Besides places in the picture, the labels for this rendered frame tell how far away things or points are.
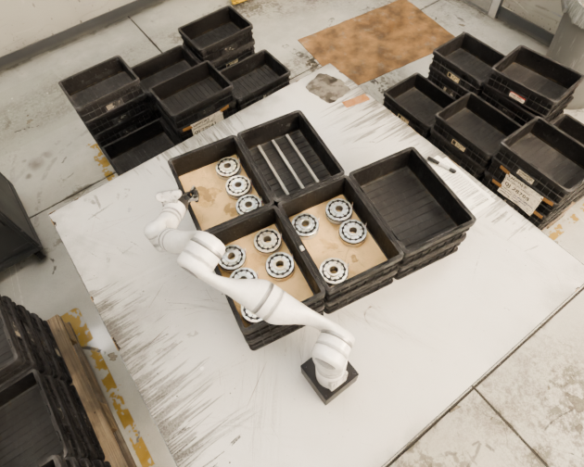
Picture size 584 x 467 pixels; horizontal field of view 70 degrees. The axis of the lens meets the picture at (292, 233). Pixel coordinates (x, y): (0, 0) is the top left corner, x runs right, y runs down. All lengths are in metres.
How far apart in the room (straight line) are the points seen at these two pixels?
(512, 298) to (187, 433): 1.24
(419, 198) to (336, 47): 2.27
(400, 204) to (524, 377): 1.18
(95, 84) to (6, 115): 1.16
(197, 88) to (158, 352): 1.67
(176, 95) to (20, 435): 1.89
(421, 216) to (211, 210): 0.82
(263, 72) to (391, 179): 1.47
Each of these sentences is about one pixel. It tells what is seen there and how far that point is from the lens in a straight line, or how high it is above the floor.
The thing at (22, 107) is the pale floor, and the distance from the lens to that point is 4.00.
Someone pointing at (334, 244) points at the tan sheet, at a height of 0.83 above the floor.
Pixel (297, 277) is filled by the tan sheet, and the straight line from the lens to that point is 1.51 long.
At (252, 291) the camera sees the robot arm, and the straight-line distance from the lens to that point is 1.06.
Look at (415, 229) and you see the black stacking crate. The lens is 1.65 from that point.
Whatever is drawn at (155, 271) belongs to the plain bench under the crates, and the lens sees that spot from 1.79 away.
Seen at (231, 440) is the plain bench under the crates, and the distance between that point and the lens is 1.53.
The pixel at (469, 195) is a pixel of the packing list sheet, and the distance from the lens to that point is 1.96.
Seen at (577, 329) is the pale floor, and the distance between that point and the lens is 2.69.
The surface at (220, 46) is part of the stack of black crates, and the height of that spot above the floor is 0.55.
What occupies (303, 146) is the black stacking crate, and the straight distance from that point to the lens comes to 1.86.
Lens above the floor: 2.20
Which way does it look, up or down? 59 degrees down
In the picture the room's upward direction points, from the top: 6 degrees counter-clockwise
